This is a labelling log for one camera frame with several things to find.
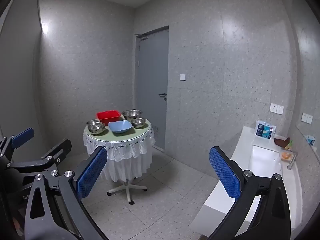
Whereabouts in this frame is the fluted steel bowl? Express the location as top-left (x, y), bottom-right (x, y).
top-left (87, 122), bottom-right (106, 136)

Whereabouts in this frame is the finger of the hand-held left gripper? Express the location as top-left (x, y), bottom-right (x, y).
top-left (6, 138), bottom-right (72, 178)
top-left (0, 127), bottom-right (35, 164)

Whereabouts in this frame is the blue white tissue pack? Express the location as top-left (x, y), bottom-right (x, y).
top-left (255, 120), bottom-right (276, 140)

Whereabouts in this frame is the metal faucet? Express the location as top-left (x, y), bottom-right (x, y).
top-left (281, 148), bottom-right (298, 170)

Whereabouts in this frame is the grey door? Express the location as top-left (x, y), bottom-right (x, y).
top-left (135, 26), bottom-right (169, 153)

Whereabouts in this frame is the blue square bowl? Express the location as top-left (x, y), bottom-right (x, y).
top-left (108, 120), bottom-right (132, 134)

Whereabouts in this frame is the red plastic basin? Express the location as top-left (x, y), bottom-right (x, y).
top-left (96, 110), bottom-right (122, 126)

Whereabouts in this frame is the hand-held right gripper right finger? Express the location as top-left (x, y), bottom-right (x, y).
top-left (209, 145), bottom-right (292, 240)

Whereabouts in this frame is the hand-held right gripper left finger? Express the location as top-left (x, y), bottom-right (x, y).
top-left (24, 145), bottom-right (108, 240)

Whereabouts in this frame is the large steel bowl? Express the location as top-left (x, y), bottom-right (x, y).
top-left (122, 109), bottom-right (143, 122)

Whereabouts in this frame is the round table, white tablecloth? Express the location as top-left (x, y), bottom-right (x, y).
top-left (83, 118), bottom-right (155, 182)

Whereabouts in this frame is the brown dish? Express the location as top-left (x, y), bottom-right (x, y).
top-left (273, 136), bottom-right (290, 147)

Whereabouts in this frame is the white sink counter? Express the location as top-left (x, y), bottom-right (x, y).
top-left (195, 126), bottom-right (304, 238)

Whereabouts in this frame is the wall mirror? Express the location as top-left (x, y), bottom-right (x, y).
top-left (290, 0), bottom-right (320, 163)

